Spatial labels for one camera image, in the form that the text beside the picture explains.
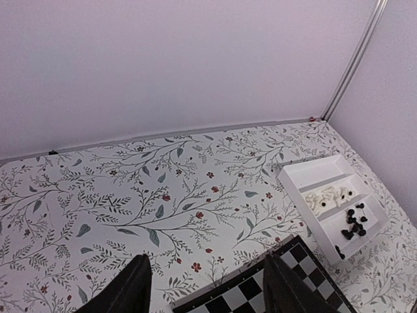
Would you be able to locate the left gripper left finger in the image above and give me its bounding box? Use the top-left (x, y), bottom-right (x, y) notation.
top-left (77, 255), bottom-right (152, 313)

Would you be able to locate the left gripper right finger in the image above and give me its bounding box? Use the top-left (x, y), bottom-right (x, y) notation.
top-left (263, 254), bottom-right (345, 312)

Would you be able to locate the black white chessboard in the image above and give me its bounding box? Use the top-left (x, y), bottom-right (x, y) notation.
top-left (173, 236), bottom-right (355, 312)

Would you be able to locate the white plastic tray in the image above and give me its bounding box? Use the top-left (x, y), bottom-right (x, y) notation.
top-left (278, 155), bottom-right (389, 265)

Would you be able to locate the floral patterned table mat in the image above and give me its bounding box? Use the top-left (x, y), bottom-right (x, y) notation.
top-left (1, 122), bottom-right (416, 312)

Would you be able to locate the right aluminium frame post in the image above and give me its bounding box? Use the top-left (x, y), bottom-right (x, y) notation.
top-left (321, 0), bottom-right (388, 122)

